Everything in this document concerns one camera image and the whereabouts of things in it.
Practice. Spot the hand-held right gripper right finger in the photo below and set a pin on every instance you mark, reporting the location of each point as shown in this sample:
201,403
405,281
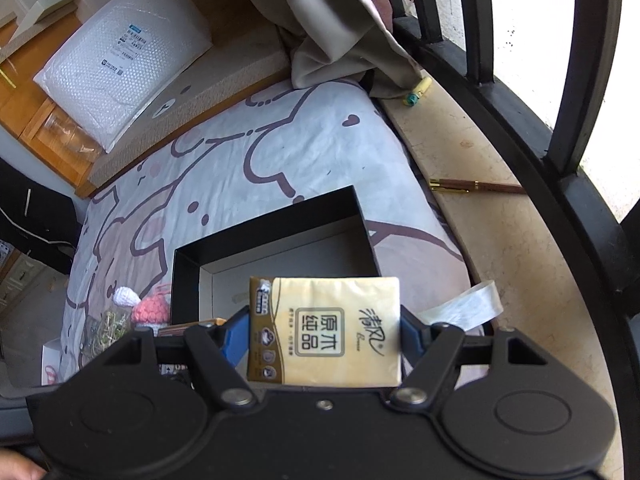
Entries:
412,341

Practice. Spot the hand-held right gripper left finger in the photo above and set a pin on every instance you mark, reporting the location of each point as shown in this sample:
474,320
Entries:
235,336

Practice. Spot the black cardboard box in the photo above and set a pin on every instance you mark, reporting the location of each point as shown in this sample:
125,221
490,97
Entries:
186,285

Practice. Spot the beige tissue pack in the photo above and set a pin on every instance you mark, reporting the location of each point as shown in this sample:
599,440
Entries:
325,330

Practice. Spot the pink crochet doll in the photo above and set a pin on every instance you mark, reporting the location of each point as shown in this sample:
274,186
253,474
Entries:
150,310

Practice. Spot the white paper strip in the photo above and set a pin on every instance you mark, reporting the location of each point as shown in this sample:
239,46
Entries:
475,302

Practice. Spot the cartoon printed bedsheet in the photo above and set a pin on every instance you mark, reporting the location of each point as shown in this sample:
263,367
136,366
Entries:
225,170

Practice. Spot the brown pen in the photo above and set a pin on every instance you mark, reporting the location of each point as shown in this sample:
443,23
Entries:
480,186

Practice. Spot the white bag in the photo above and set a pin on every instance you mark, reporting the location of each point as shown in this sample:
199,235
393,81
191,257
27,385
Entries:
52,360

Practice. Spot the black jacket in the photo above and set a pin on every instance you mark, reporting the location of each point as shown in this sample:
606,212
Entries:
35,220

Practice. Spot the yellow and green small toy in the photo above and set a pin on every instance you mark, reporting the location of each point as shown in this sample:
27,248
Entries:
417,91

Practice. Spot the black window railing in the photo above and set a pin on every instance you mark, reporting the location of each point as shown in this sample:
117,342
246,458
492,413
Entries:
500,100

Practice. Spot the clear plastic bottle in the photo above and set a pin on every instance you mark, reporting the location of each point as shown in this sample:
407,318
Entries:
65,135

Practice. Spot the white bubble mailer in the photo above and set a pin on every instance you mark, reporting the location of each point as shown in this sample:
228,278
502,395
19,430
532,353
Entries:
115,60

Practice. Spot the wooden cabinet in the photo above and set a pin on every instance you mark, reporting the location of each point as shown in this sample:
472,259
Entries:
30,110

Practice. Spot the beige curtain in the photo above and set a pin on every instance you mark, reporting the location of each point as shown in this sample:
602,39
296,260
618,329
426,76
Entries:
340,35

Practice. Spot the yellow plastic strip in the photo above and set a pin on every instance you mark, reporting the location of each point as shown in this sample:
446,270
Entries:
7,77

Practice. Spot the white flat box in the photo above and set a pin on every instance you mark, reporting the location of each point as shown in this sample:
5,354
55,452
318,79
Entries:
35,15

